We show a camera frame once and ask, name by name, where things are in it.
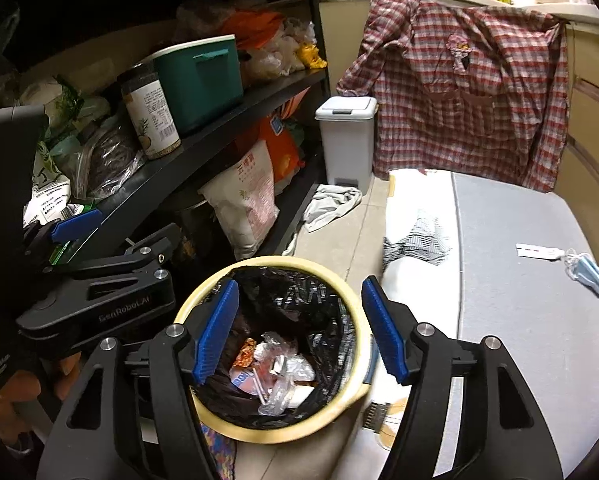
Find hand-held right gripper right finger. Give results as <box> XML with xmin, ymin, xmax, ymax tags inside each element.
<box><xmin>362</xmin><ymin>276</ymin><xmax>565</xmax><ymax>480</ymax></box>

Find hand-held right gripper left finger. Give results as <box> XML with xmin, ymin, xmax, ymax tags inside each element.
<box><xmin>36</xmin><ymin>279</ymin><xmax>241</xmax><ymax>480</ymax></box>

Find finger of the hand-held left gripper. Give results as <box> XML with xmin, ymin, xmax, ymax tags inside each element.
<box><xmin>16</xmin><ymin>224</ymin><xmax>180</xmax><ymax>358</ymax></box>
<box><xmin>23</xmin><ymin>209</ymin><xmax>105</xmax><ymax>268</ymax></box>

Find orange snack bag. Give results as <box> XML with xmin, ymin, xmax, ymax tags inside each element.
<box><xmin>232</xmin><ymin>337</ymin><xmax>260</xmax><ymax>370</ymax></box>

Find yellow trash can black liner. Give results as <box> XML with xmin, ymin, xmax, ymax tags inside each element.
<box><xmin>173</xmin><ymin>256</ymin><xmax>373</xmax><ymax>445</ymax></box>

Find white printed food bag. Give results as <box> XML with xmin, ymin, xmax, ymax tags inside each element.
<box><xmin>23</xmin><ymin>140</ymin><xmax>87</xmax><ymax>231</ymax></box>

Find white round lid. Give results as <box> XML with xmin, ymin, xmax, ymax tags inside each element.
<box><xmin>229</xmin><ymin>365</ymin><xmax>275</xmax><ymax>402</ymax></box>

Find clear bag of dark food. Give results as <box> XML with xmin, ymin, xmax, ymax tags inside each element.
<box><xmin>76</xmin><ymin>115</ymin><xmax>147</xmax><ymax>201</ymax></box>

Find clear plastic bag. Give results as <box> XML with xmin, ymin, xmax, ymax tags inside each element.
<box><xmin>252</xmin><ymin>335</ymin><xmax>316</xmax><ymax>386</ymax></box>

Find small bristle brush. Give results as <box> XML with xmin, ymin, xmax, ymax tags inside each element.
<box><xmin>362</xmin><ymin>400</ymin><xmax>408</xmax><ymax>431</ymax></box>

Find clear wrapper with white sticks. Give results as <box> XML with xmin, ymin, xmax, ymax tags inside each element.
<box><xmin>256</xmin><ymin>375</ymin><xmax>305</xmax><ymax>416</ymax></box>

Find black white striped cloth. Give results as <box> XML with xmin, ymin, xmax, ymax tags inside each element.
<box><xmin>382</xmin><ymin>209</ymin><xmax>454</xmax><ymax>277</ymax></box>

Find green white food bag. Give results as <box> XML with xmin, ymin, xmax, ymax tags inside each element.
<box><xmin>19</xmin><ymin>77</ymin><xmax>112</xmax><ymax>141</ymax></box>

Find colourful woven mat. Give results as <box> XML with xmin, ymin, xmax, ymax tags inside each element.
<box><xmin>199</xmin><ymin>422</ymin><xmax>237</xmax><ymax>480</ymax></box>

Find labelled food jar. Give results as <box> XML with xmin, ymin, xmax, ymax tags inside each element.
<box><xmin>116</xmin><ymin>62</ymin><xmax>182</xmax><ymax>161</ymax></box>

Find white rice sack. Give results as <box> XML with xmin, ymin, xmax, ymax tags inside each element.
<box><xmin>198</xmin><ymin>139</ymin><xmax>280</xmax><ymax>261</ymax></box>

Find grey table cover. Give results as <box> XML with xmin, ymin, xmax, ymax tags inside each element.
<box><xmin>449</xmin><ymin>172</ymin><xmax>599</xmax><ymax>480</ymax></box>

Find white rag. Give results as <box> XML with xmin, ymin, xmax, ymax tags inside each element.
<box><xmin>282</xmin><ymin>184</ymin><xmax>364</xmax><ymax>256</ymax></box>

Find white table cover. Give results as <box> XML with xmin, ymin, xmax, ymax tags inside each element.
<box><xmin>382</xmin><ymin>169</ymin><xmax>465</xmax><ymax>480</ymax></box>

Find white test strip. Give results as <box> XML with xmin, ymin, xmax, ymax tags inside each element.
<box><xmin>516</xmin><ymin>242</ymin><xmax>565</xmax><ymax>262</ymax></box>

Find white pedal bin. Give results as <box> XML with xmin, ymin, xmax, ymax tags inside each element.
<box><xmin>314</xmin><ymin>95</ymin><xmax>379</xmax><ymax>192</ymax></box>

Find black shelf rack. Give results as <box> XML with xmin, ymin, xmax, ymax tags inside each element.
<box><xmin>0</xmin><ymin>0</ymin><xmax>330</xmax><ymax>281</ymax></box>

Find teal storage box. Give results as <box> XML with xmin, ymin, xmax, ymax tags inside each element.
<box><xmin>152</xmin><ymin>34</ymin><xmax>245</xmax><ymax>136</ymax></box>

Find orange food packet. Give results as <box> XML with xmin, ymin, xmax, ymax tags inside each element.
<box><xmin>256</xmin><ymin>102</ymin><xmax>305</xmax><ymax>196</ymax></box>

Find blue face mask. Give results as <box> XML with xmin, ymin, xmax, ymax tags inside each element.
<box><xmin>559</xmin><ymin>249</ymin><xmax>599</xmax><ymax>297</ymax></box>

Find red plaid shirt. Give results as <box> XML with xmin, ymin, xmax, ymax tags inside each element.
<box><xmin>337</xmin><ymin>0</ymin><xmax>571</xmax><ymax>193</ymax></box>

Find white plastic bags bundle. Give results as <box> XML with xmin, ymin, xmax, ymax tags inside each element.
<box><xmin>239</xmin><ymin>17</ymin><xmax>317</xmax><ymax>81</ymax></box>

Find orange plastic bag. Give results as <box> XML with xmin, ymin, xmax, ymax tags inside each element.
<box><xmin>219</xmin><ymin>10</ymin><xmax>285</xmax><ymax>51</ymax></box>

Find yellow snack packet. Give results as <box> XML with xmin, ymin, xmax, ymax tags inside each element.
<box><xmin>296</xmin><ymin>42</ymin><xmax>329</xmax><ymax>71</ymax></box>

